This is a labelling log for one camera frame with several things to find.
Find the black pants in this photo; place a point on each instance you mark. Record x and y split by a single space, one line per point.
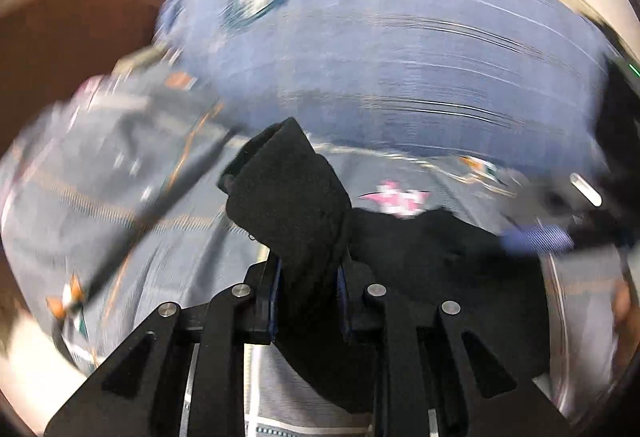
300 207

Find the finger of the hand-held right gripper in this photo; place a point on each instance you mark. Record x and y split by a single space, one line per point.
540 237

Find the person's right hand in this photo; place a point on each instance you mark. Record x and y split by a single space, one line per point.
622 304

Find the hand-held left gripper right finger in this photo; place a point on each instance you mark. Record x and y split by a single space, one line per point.
343 292

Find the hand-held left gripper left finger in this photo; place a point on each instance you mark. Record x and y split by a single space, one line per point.
272 289

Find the brown headboard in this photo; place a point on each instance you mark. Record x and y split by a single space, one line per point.
75 27

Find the grey printed bedsheet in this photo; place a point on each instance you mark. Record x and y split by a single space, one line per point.
150 177

